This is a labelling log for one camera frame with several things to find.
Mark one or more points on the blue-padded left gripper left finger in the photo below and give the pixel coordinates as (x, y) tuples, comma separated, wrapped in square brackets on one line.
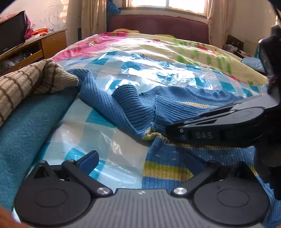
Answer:
[(79, 170)]

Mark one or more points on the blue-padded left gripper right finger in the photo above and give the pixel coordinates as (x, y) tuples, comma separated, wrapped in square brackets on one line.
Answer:
[(203, 171)]

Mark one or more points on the blue striped knit sweater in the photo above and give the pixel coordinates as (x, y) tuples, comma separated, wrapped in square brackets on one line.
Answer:
[(146, 116)]

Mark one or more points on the blue checkered plastic sheet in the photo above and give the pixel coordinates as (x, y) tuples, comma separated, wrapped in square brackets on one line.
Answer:
[(122, 156)]

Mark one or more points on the folded light blue cloth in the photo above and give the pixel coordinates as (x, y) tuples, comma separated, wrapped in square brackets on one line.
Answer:
[(254, 63)]

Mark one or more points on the teal towel blanket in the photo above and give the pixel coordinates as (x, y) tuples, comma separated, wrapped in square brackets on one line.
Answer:
[(23, 135)]

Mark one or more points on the beige plaid knit garment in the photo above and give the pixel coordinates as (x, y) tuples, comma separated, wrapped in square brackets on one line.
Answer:
[(43, 77)]

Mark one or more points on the dark red headboard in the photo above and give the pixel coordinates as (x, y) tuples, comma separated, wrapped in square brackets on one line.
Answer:
[(178, 27)]

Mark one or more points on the floral pink green quilt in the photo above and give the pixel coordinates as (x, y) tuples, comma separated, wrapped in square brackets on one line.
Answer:
[(164, 48)]

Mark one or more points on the right beige curtain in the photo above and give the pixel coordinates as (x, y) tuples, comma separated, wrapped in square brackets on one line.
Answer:
[(219, 19)]

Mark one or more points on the beige curtain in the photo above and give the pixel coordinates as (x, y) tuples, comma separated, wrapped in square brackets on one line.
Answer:
[(219, 19), (93, 17)]

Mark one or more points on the wooden side cabinet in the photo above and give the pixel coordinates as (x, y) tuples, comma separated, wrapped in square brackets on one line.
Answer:
[(35, 49)]

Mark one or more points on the bright window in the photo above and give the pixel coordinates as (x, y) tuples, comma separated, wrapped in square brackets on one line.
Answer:
[(194, 6)]

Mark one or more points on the orange item on cabinet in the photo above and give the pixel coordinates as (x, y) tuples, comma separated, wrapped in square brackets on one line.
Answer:
[(39, 32)]

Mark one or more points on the black television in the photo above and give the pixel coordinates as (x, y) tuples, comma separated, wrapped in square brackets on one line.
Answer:
[(13, 32)]

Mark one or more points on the left beige curtain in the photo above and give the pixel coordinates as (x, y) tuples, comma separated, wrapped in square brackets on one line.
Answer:
[(93, 17)]

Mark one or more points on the blue bag by headboard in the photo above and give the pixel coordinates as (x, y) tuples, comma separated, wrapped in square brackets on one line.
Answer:
[(112, 10)]

